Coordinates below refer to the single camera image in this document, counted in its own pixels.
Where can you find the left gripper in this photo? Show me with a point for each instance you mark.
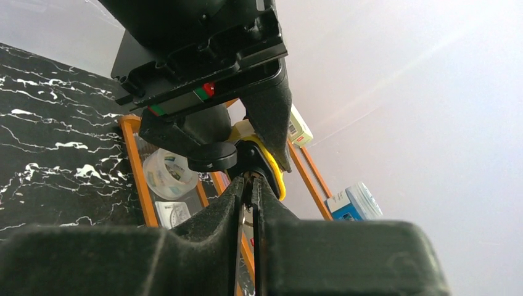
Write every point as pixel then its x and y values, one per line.
pixel 180 57

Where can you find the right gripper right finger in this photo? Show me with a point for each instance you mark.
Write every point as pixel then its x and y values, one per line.
pixel 347 253

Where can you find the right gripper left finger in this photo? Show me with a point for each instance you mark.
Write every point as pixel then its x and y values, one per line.
pixel 122 253

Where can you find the yellow padlock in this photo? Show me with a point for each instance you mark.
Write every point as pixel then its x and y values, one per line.
pixel 252 155

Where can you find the flat packaged card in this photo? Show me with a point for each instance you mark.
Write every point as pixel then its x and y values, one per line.
pixel 171 214

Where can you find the white box top shelf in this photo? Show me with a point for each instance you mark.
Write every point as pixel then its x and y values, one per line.
pixel 299 133

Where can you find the wooden three-tier shelf rack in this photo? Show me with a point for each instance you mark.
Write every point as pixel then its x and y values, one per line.
pixel 129 125

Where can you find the blue round jar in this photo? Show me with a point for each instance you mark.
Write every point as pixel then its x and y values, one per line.
pixel 355 203

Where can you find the clear tape roll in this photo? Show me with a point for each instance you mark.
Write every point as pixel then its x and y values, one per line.
pixel 168 176

